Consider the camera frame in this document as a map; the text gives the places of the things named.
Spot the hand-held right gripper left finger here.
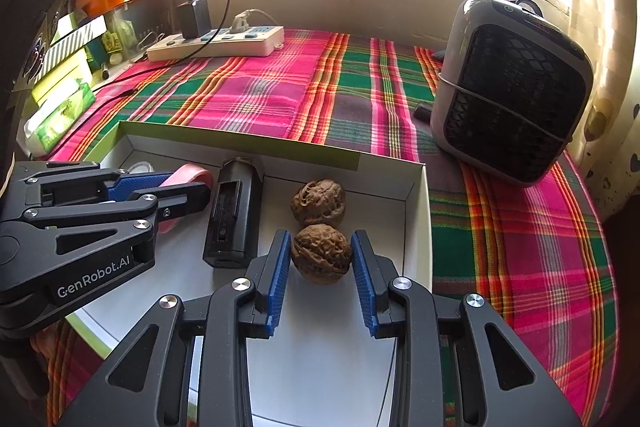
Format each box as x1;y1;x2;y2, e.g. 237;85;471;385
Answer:
57;229;292;427

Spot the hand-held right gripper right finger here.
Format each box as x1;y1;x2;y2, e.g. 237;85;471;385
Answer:
350;229;583;427

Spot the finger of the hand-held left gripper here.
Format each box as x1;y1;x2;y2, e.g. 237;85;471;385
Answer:
10;161;174;208
7;182;212;284

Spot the pink clip device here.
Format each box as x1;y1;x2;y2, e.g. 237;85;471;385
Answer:
155;163;215;235

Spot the brown walnut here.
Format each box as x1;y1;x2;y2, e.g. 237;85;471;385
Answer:
291;179;347;228
291;224;352;286

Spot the black battery charger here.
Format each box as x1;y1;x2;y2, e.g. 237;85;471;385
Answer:
202;158;266;269

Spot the green cardboard box tray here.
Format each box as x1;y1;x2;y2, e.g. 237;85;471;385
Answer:
65;119;432;427

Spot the green tissue pack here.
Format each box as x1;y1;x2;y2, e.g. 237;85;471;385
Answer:
24;79;97;152

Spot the yellow green box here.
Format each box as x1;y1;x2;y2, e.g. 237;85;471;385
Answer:
31;52;91;105

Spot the plaid tablecloth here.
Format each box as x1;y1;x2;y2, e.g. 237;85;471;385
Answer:
45;27;621;427

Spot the clear plastic storage bin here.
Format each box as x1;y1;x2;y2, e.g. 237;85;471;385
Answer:
107;0;181;58

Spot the white power strip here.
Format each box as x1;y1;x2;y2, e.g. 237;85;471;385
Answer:
146;26;286;62

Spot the black power adapter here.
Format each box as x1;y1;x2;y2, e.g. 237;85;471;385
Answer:
177;0;211;40

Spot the white plug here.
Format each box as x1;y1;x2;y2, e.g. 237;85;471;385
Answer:
229;8;273;32

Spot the grey portable heater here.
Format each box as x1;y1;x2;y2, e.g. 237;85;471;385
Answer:
430;0;595;184

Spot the heart print curtain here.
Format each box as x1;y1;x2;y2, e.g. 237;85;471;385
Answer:
570;0;640;218

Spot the black charging cable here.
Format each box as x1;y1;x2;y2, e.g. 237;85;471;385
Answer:
92;0;233;100

